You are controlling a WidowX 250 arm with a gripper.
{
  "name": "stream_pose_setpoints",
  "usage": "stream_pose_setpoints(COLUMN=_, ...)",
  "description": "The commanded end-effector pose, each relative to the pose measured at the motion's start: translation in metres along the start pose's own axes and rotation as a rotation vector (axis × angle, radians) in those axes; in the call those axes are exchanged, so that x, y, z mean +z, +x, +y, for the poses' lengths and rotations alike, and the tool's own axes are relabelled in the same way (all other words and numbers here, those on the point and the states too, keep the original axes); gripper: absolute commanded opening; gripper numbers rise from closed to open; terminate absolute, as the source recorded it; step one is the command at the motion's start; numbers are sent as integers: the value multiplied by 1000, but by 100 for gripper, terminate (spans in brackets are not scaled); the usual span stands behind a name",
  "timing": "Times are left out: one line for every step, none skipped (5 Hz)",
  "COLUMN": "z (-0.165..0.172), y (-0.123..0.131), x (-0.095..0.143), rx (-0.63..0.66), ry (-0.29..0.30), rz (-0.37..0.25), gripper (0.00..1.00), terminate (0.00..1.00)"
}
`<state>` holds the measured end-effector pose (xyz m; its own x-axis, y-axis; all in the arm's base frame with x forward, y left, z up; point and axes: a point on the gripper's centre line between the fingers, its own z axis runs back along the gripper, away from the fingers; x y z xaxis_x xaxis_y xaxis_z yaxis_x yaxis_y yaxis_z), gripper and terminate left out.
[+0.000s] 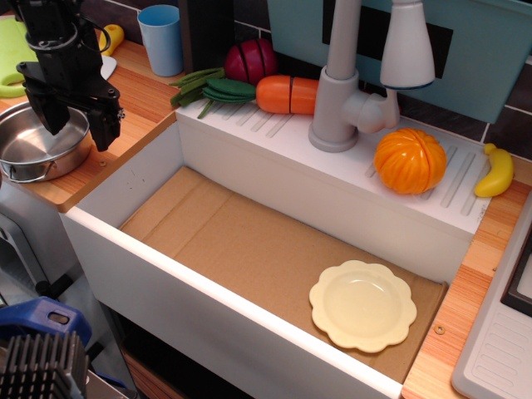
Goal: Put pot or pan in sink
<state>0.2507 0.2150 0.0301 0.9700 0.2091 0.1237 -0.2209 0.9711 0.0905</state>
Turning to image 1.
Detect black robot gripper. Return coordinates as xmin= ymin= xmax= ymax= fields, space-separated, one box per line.
xmin=17 ymin=39 xmax=125 ymax=151

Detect stainless steel pot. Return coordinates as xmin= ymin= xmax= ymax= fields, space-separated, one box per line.
xmin=1 ymin=102 xmax=91 ymax=184

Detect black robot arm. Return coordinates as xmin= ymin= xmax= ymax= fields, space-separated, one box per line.
xmin=8 ymin=1 xmax=124 ymax=151

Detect cardboard sheet in sink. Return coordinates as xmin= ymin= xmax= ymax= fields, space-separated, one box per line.
xmin=119 ymin=166 xmax=449 ymax=384

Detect black finned heat sink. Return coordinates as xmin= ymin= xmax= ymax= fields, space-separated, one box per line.
xmin=1 ymin=332 xmax=89 ymax=398

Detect white toy sink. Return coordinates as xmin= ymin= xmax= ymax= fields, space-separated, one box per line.
xmin=62 ymin=106 xmax=489 ymax=398

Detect green cutting board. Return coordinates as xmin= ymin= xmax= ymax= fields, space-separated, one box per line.
xmin=1 ymin=16 xmax=37 ymax=98

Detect light blue plastic cup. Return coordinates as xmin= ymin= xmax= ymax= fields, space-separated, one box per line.
xmin=137 ymin=4 xmax=184 ymax=77

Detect green felt carrot leaves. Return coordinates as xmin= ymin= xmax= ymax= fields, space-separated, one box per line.
xmin=170 ymin=67 xmax=256 ymax=119

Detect purple toy onion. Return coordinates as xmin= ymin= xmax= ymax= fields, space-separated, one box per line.
xmin=224 ymin=38 xmax=278 ymax=86

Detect orange toy carrot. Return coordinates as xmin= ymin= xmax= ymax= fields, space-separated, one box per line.
xmin=256 ymin=75 xmax=318 ymax=115

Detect blue clamp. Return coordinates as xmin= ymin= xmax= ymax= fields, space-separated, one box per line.
xmin=1 ymin=297 xmax=92 ymax=346

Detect grey toy faucet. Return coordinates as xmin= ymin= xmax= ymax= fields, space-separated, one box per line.
xmin=308 ymin=1 xmax=400 ymax=153

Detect orange toy pumpkin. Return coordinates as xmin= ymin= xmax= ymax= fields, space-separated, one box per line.
xmin=373 ymin=128 xmax=447 ymax=195

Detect white faucet spray head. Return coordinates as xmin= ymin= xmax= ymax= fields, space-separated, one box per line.
xmin=380 ymin=1 xmax=436 ymax=91

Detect cream scalloped plate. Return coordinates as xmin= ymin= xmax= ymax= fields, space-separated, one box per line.
xmin=309 ymin=260 xmax=417 ymax=353

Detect yellow toy banana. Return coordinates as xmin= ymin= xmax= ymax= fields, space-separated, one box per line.
xmin=474 ymin=143 xmax=515 ymax=198

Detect white toy stove top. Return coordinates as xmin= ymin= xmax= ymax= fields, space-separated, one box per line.
xmin=451 ymin=214 xmax=531 ymax=398

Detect yellow handled toy knife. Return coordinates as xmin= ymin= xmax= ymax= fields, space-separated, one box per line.
xmin=99 ymin=24 xmax=125 ymax=80

